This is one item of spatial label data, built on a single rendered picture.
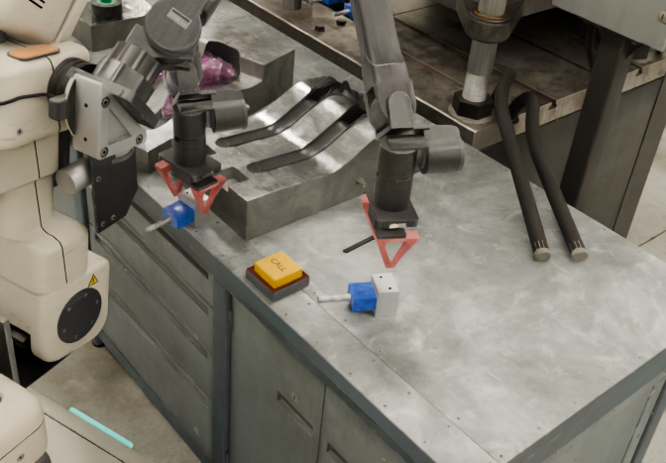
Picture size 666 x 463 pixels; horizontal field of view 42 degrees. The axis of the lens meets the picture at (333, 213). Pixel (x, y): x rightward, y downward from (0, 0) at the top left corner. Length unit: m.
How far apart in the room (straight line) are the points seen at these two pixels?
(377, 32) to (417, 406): 0.56
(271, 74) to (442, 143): 0.79
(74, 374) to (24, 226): 1.10
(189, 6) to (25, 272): 0.52
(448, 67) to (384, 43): 1.06
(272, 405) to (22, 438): 0.58
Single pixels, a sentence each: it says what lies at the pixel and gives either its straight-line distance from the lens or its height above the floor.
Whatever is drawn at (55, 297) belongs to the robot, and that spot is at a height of 0.80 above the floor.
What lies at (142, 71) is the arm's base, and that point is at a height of 1.22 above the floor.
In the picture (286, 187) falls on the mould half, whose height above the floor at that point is 0.89.
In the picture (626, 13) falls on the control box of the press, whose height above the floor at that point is 1.12.
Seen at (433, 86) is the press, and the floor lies 0.79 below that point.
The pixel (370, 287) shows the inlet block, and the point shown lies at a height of 0.84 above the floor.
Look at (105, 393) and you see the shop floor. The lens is 2.44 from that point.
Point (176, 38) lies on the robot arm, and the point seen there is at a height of 1.26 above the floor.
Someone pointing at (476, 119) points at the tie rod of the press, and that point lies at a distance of 2.11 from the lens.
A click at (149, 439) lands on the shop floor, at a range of 2.32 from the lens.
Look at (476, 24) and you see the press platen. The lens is 2.02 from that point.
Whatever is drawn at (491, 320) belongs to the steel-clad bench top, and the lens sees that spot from 1.50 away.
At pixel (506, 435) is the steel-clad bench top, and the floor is 0.80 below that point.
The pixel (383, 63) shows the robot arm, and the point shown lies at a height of 1.22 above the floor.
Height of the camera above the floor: 1.76
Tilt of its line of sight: 35 degrees down
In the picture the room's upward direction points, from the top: 6 degrees clockwise
